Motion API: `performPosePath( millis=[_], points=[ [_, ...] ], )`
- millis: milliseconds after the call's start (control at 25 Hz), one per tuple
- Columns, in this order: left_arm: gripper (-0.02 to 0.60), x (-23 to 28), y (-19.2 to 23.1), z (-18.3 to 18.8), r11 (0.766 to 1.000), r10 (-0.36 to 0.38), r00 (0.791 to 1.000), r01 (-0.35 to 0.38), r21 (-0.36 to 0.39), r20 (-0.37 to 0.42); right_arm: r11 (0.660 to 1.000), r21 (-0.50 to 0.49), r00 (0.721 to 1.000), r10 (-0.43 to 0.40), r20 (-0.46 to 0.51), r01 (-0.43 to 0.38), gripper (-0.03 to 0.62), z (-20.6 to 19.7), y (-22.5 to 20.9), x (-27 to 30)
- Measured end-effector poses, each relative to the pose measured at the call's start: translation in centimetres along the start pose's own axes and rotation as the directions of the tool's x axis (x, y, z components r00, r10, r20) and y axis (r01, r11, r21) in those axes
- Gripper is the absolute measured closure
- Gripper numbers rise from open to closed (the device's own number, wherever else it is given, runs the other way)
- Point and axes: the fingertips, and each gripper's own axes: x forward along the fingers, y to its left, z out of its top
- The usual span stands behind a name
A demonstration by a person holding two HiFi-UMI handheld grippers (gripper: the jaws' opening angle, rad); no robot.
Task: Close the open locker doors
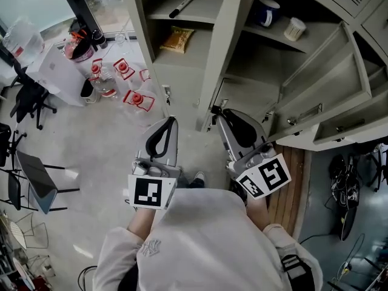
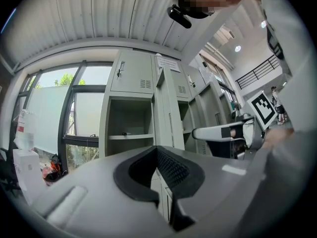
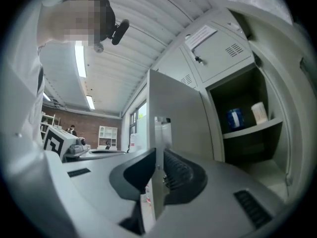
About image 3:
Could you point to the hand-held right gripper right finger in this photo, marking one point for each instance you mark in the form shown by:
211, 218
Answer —
213, 195

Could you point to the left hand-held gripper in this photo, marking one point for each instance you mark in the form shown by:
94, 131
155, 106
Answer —
57, 142

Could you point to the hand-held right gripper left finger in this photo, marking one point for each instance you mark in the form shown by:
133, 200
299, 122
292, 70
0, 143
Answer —
94, 182

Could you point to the grey metal locker cabinet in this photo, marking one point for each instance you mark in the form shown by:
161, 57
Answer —
223, 58

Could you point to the black locker key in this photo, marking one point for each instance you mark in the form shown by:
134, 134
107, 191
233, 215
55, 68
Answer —
198, 60

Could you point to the white display shelf unit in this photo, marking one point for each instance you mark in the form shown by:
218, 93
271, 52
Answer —
107, 137

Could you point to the long ceiling light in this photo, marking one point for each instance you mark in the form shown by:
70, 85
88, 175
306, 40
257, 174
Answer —
46, 96
90, 102
80, 61

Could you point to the person's white shirt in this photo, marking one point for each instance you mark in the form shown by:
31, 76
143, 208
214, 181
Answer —
19, 83

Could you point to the black-framed glass window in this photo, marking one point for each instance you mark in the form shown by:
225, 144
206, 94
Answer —
141, 123

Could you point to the blue mug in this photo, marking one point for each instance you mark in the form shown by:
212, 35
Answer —
235, 120

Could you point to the cotton swab container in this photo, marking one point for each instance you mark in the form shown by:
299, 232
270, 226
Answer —
259, 113

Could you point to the person's head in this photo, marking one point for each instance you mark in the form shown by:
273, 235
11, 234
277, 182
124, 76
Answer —
74, 18

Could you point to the white paper notice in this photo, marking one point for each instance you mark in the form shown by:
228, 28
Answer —
200, 37

